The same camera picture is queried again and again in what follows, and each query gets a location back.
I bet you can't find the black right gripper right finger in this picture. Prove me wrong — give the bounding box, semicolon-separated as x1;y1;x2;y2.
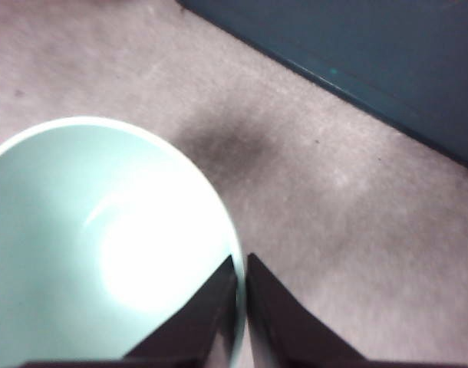
246;252;468;368

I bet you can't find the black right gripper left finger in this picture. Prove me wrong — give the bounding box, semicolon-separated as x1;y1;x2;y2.
122;255;238;368

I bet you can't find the teal bowl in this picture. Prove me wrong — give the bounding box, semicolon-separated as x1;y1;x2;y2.
0;116;246;368

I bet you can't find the black rectangular tray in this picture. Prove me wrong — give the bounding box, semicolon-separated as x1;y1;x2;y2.
176;0;468;172

